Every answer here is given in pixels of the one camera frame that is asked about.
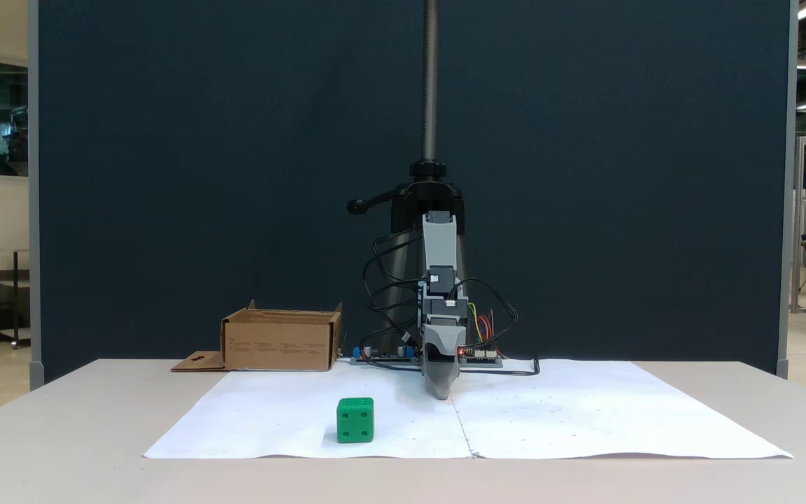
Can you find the dark blue partition panel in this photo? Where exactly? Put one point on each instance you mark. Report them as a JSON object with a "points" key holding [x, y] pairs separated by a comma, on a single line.
{"points": [[235, 175]]}

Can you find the green dice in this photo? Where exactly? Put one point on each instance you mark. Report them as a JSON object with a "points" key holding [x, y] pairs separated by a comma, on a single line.
{"points": [[355, 421]]}

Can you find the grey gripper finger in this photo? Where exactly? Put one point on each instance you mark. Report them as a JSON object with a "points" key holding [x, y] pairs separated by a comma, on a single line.
{"points": [[432, 371], [453, 371]]}

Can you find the circuit board with red LED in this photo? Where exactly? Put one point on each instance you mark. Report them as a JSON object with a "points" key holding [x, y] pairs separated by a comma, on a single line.
{"points": [[480, 355]]}

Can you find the white paper sheet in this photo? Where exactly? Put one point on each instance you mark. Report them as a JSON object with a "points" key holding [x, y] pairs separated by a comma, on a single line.
{"points": [[277, 420], [599, 413]]}

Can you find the grey base plate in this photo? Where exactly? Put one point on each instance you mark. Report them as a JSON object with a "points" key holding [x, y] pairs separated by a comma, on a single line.
{"points": [[403, 362]]}

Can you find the framed wall picture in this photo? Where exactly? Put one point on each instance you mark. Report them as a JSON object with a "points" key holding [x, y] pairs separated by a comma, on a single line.
{"points": [[8, 119]]}

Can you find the blue circuit board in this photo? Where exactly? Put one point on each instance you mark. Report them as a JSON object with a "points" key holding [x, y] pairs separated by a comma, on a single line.
{"points": [[385, 353]]}

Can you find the brown cardboard box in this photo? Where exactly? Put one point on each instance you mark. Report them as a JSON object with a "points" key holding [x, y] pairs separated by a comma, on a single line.
{"points": [[280, 344]]}

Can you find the black metal cart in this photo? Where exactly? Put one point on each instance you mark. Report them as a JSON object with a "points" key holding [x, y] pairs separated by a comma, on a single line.
{"points": [[12, 294]]}

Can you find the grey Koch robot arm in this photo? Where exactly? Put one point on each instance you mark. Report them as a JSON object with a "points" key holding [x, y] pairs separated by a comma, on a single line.
{"points": [[439, 241]]}

